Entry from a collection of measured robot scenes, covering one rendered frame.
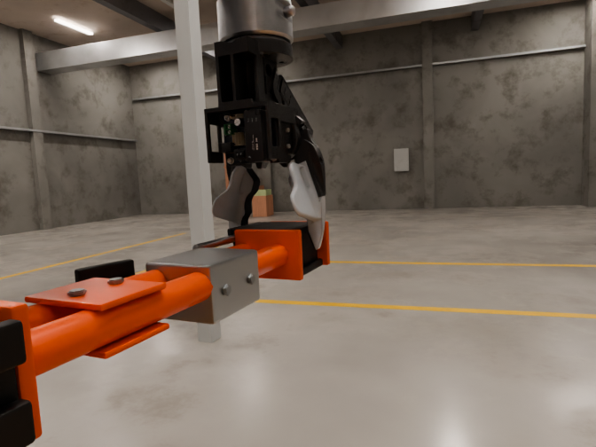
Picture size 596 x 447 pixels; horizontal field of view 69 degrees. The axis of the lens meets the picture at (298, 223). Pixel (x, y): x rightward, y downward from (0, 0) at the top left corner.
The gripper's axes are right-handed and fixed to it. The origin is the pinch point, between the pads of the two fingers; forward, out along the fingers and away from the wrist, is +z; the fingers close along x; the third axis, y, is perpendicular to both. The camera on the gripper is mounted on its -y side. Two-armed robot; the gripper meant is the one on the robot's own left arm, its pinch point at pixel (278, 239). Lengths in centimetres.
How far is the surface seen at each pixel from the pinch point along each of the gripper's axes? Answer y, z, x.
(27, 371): 31.7, 0.5, 4.4
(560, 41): -1396, -334, 186
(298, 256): 4.7, 0.9, 4.5
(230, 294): 15.3, 1.8, 3.4
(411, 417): -154, 109, -15
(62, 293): 25.8, -0.9, -1.0
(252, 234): 4.7, -1.3, -0.5
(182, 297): 20.7, 0.5, 3.4
